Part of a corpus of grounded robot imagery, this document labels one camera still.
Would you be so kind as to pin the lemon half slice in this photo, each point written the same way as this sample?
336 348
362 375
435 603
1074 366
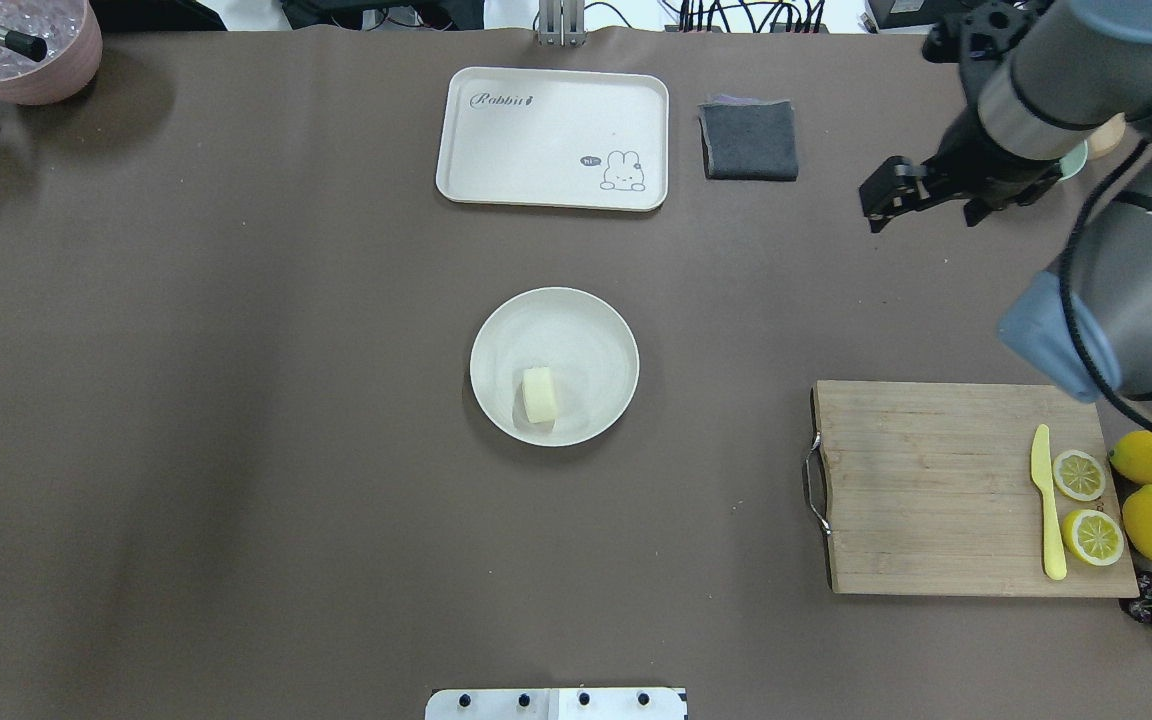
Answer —
1079 476
1093 537

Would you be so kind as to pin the cream rabbit tray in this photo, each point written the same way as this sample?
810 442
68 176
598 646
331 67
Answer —
555 139

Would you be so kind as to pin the wooden cup tree stand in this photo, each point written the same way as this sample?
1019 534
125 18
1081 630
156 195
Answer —
1106 138

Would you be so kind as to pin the bamboo cutting board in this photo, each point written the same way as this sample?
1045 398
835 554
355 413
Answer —
924 489

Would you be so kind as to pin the cream round plate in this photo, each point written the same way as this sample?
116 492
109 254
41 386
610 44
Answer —
584 346

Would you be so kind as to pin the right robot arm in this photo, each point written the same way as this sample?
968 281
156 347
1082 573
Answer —
1039 78

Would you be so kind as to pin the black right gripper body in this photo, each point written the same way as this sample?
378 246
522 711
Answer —
976 160

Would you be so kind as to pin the light green bowl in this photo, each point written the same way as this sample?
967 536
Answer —
1073 162

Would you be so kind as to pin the yellow plastic knife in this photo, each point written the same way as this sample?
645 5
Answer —
1053 559

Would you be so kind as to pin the aluminium frame post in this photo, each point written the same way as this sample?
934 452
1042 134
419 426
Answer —
561 23

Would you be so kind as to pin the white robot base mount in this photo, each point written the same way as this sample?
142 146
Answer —
559 703

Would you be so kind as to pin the pink bowl with ice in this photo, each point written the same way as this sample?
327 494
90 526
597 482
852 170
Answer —
73 51

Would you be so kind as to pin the grey folded cloth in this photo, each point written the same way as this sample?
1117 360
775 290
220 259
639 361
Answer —
748 140

